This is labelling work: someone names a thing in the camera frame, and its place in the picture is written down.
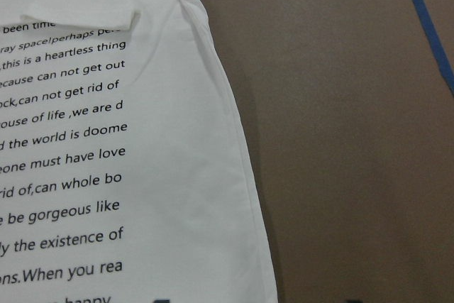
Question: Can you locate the white printed long-sleeve shirt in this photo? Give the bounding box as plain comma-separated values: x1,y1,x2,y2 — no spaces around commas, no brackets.
1,0,277,302

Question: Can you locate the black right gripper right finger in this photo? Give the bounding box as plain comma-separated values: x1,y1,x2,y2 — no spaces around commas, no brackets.
345,299,363,303

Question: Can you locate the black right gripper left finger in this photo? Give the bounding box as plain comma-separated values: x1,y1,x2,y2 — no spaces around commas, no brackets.
153,298,171,303

